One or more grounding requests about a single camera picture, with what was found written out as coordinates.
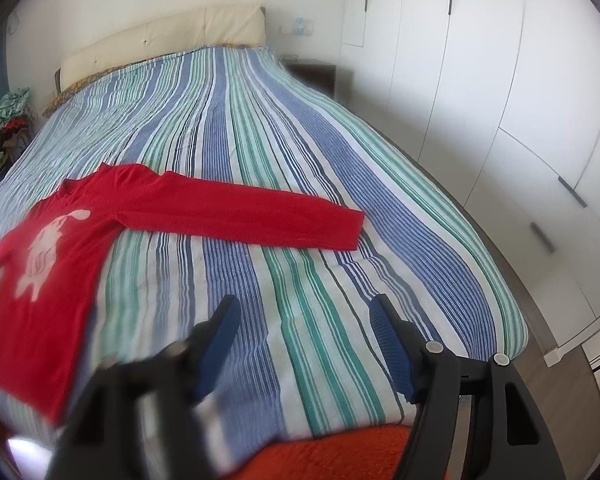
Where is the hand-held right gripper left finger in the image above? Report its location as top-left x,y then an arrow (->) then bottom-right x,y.
45,294 -> 243,480

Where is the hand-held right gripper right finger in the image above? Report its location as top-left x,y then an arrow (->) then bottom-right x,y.
369,292 -> 566,480

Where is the red knit sweater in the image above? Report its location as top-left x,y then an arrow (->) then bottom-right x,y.
0,163 -> 366,423

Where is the pile of colourful clothes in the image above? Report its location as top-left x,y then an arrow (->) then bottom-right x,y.
0,86 -> 35,177

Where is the orange fuzzy blanket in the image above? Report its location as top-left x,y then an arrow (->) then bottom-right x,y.
220,422 -> 422,480

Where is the striped bedspread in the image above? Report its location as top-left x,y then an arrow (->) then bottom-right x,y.
0,46 -> 531,461

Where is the dark wooden nightstand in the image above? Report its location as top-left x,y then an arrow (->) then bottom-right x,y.
285,59 -> 353,103

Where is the yellow patterned pillow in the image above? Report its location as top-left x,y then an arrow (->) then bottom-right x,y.
42,67 -> 131,117

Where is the white wardrobe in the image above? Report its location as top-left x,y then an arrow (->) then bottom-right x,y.
340,0 -> 600,367

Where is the cream padded headboard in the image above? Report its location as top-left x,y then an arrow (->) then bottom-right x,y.
55,5 -> 267,92

